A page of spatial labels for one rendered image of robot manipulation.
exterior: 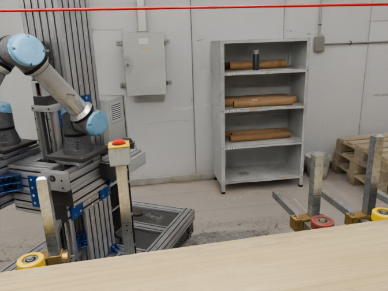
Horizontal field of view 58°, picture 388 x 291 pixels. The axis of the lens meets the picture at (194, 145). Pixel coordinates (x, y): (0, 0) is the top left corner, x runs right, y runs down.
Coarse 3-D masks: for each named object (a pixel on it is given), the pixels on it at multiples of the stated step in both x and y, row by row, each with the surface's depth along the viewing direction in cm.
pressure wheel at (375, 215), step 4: (376, 208) 134; (380, 208) 134; (384, 208) 134; (372, 212) 132; (376, 212) 131; (380, 212) 131; (384, 212) 131; (372, 216) 132; (376, 216) 130; (380, 216) 128; (384, 216) 128; (372, 220) 132; (376, 220) 130
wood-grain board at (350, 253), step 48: (240, 240) 117; (288, 240) 116; (336, 240) 115; (384, 240) 114; (0, 288) 97; (48, 288) 97; (96, 288) 96; (144, 288) 95; (192, 288) 95; (240, 288) 94; (288, 288) 94; (336, 288) 93; (384, 288) 92
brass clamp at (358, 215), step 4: (348, 212) 147; (356, 212) 147; (360, 212) 147; (348, 216) 145; (356, 216) 144; (360, 216) 144; (364, 216) 144; (368, 216) 144; (348, 220) 145; (352, 220) 143; (356, 220) 143; (368, 220) 145; (348, 224) 146
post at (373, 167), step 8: (376, 136) 135; (376, 144) 136; (368, 152) 140; (376, 152) 137; (368, 160) 141; (376, 160) 138; (368, 168) 141; (376, 168) 139; (368, 176) 141; (376, 176) 140; (368, 184) 142; (376, 184) 141; (368, 192) 142; (376, 192) 142; (368, 200) 143; (368, 208) 144
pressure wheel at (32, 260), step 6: (36, 252) 113; (24, 258) 110; (30, 258) 109; (36, 258) 110; (42, 258) 110; (18, 264) 107; (24, 264) 107; (30, 264) 107; (36, 264) 107; (42, 264) 109
